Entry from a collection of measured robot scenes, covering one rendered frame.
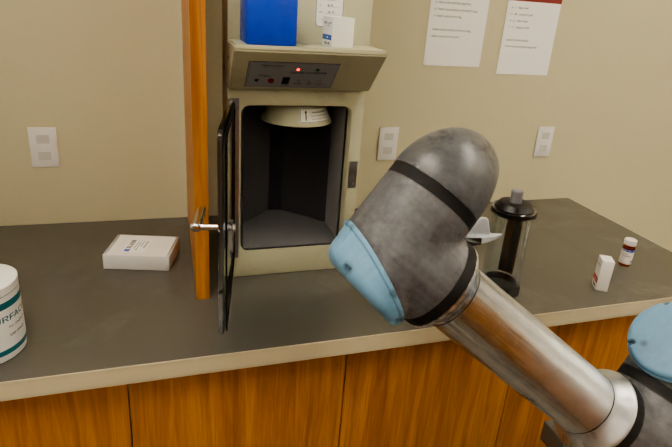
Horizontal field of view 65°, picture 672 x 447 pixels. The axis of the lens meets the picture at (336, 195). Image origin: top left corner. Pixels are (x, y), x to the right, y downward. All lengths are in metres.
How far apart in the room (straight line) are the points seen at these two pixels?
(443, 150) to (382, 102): 1.20
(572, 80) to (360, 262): 1.68
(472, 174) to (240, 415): 0.84
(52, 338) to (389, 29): 1.24
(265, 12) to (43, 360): 0.77
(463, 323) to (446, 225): 0.12
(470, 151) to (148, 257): 0.97
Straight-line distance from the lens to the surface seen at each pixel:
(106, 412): 1.21
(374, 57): 1.14
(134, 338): 1.17
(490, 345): 0.64
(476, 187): 0.58
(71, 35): 1.63
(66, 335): 1.21
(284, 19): 1.09
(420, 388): 1.36
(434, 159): 0.57
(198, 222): 0.99
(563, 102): 2.14
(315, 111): 1.27
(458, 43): 1.85
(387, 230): 0.55
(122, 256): 1.41
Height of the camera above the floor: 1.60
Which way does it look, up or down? 20 degrees down
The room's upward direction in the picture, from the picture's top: 4 degrees clockwise
